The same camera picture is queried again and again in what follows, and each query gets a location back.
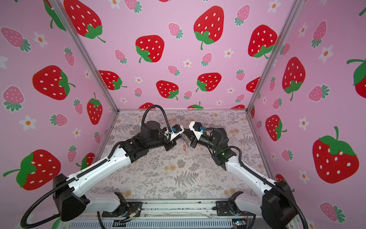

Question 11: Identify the grey keyring loop yellow tag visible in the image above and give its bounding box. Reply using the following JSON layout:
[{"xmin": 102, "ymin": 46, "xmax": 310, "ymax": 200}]
[{"xmin": 182, "ymin": 134, "xmax": 189, "ymax": 146}]

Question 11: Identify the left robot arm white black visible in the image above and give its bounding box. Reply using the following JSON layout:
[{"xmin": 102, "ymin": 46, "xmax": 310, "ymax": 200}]
[{"xmin": 53, "ymin": 121, "xmax": 188, "ymax": 222}]

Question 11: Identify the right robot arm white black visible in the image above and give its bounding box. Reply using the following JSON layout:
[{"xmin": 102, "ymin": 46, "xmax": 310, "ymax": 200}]
[{"xmin": 184, "ymin": 127, "xmax": 300, "ymax": 229}]

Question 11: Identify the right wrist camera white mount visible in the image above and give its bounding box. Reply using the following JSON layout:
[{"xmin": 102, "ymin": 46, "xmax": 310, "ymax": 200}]
[{"xmin": 189, "ymin": 121, "xmax": 204, "ymax": 140}]

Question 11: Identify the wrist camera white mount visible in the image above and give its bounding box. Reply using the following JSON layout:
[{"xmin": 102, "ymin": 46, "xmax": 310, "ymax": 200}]
[
  {"xmin": 189, "ymin": 121, "xmax": 204, "ymax": 140},
  {"xmin": 164, "ymin": 125, "xmax": 185, "ymax": 143}
]

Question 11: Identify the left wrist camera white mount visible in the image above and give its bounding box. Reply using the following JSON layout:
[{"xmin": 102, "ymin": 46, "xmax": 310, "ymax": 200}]
[{"xmin": 164, "ymin": 125, "xmax": 185, "ymax": 143}]

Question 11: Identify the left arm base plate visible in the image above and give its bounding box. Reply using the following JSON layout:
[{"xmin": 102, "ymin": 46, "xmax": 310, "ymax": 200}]
[{"xmin": 102, "ymin": 201, "xmax": 143, "ymax": 218}]

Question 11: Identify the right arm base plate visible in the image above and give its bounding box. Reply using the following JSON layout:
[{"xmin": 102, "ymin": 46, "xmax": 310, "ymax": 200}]
[{"xmin": 212, "ymin": 200, "xmax": 253, "ymax": 217}]

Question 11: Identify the aluminium frame rail front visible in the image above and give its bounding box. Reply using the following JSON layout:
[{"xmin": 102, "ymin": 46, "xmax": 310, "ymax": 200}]
[{"xmin": 53, "ymin": 199, "xmax": 269, "ymax": 229}]

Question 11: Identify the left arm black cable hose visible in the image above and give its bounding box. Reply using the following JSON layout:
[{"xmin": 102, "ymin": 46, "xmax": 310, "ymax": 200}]
[{"xmin": 19, "ymin": 104, "xmax": 172, "ymax": 229}]

